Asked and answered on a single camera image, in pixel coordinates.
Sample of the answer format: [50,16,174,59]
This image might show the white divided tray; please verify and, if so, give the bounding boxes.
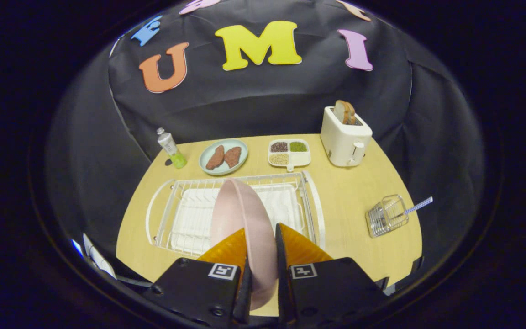
[268,138,311,172]

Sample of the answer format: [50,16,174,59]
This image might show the spoon with blue checkered handle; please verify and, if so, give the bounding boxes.
[398,196,433,215]

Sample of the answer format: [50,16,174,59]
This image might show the brown meat patty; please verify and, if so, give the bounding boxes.
[223,146,242,168]
[205,145,225,170]

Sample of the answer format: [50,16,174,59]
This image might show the pink plate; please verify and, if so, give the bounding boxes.
[210,178,278,311]

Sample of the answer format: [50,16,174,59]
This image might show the clear bottle with green liquid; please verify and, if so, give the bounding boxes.
[156,127,188,169]

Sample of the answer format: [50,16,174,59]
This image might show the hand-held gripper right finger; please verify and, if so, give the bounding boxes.
[274,223,389,326]

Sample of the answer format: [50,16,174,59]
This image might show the brown toast slice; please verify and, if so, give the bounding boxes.
[334,100,356,125]

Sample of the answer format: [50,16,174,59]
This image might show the metal wire basket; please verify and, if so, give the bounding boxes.
[366,194,410,238]

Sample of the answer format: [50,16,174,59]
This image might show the light green plate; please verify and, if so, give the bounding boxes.
[199,138,249,176]

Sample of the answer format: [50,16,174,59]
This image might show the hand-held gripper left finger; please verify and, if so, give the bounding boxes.
[142,228,253,326]

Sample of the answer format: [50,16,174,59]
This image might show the black backdrop cloth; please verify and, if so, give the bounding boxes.
[46,0,485,284]

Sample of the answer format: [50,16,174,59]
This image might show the white wire dish rack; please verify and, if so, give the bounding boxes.
[146,170,326,257]

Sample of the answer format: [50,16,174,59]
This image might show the white toaster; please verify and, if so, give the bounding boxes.
[320,106,373,167]

